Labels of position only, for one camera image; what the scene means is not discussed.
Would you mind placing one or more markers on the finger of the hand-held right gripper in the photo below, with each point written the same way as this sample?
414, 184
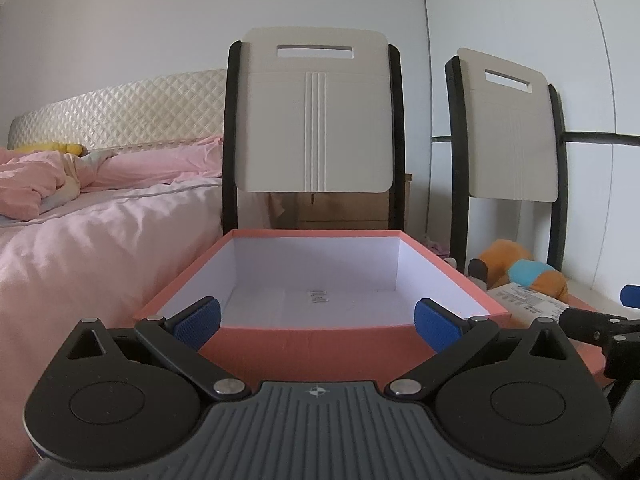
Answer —
631, 295
590, 325

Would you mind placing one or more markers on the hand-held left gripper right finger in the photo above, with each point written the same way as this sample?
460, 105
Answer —
437, 325

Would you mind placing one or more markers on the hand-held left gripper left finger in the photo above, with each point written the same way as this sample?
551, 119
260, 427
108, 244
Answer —
197, 322

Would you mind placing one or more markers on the pink box lid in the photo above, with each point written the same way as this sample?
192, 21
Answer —
582, 357

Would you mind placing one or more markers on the white labelled packet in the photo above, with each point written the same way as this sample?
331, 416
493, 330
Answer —
530, 305

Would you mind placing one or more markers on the orange and blue plush toy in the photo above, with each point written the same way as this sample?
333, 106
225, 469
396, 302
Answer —
500, 260

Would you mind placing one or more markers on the pink storage box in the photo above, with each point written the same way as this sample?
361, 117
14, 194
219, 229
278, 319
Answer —
310, 345

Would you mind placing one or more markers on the pink frilly cloth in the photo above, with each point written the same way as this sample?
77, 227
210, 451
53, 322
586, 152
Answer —
437, 247

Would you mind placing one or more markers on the pink duvet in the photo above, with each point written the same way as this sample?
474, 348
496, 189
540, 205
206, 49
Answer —
90, 270

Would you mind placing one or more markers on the wooden nightstand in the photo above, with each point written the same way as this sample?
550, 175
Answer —
350, 210

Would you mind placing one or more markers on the pink pillow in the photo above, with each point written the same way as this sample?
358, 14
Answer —
165, 162

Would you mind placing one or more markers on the pale printed cloth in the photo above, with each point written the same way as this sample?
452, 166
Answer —
95, 161

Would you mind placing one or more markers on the yellow plush toy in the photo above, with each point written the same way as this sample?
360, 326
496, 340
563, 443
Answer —
65, 148

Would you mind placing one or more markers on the crumpled pink quilt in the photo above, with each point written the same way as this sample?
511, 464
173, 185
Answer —
30, 180

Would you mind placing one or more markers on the cream quilted headboard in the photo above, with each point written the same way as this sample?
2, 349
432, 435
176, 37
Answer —
125, 110

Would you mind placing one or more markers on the black wall rail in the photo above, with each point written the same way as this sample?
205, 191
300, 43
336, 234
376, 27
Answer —
600, 137

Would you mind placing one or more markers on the beige chair with black frame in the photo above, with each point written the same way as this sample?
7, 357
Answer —
515, 135
315, 110

